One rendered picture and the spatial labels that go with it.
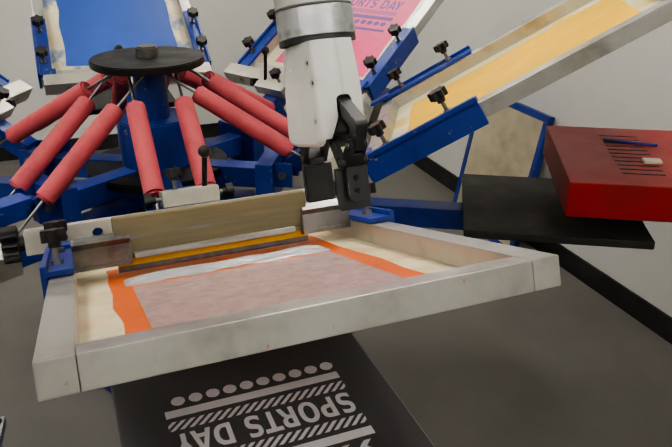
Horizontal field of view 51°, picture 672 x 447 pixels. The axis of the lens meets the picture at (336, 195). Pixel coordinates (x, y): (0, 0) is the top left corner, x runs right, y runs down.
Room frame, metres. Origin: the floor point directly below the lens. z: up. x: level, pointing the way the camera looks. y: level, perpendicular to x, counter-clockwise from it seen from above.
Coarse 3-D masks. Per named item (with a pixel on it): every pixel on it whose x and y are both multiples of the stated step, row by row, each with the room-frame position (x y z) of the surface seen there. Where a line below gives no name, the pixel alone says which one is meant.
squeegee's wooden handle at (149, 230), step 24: (288, 192) 1.25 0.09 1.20; (120, 216) 1.14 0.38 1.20; (144, 216) 1.15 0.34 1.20; (168, 216) 1.16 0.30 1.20; (192, 216) 1.17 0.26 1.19; (216, 216) 1.19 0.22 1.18; (240, 216) 1.20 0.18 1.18; (264, 216) 1.22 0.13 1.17; (288, 216) 1.23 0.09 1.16; (144, 240) 1.13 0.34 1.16; (168, 240) 1.15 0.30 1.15; (192, 240) 1.16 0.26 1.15
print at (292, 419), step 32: (224, 384) 1.00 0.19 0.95; (256, 384) 1.00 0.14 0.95; (288, 384) 1.00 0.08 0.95; (320, 384) 1.00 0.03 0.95; (192, 416) 0.92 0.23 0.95; (224, 416) 0.92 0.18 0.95; (256, 416) 0.92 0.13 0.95; (288, 416) 0.92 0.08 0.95; (320, 416) 0.92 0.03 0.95; (352, 416) 0.92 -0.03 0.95
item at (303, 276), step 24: (312, 240) 1.27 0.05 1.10; (264, 264) 1.07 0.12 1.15; (288, 264) 1.04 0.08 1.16; (312, 264) 1.02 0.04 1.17; (336, 264) 1.00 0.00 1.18; (360, 264) 0.98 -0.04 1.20; (384, 264) 0.96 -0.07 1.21; (288, 288) 0.87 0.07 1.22; (312, 288) 0.85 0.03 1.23; (336, 288) 0.84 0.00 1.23
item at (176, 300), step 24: (192, 264) 1.14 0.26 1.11; (120, 288) 1.00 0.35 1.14; (144, 288) 0.98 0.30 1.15; (168, 288) 0.96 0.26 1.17; (192, 288) 0.94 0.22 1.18; (216, 288) 0.92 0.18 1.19; (240, 288) 0.90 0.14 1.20; (264, 288) 0.88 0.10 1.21; (120, 312) 0.83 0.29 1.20; (144, 312) 0.82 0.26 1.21; (168, 312) 0.80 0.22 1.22; (192, 312) 0.79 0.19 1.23; (216, 312) 0.78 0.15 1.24
